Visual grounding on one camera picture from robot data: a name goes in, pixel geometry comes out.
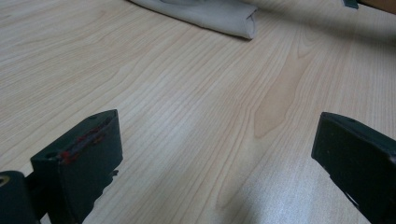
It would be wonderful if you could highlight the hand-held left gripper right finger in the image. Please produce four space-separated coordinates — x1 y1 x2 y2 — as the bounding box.
310 111 396 224

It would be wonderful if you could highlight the grey cloth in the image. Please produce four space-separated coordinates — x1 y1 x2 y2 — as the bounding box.
128 0 259 41

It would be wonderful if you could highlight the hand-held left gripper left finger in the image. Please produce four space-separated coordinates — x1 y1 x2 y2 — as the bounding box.
29 108 124 224

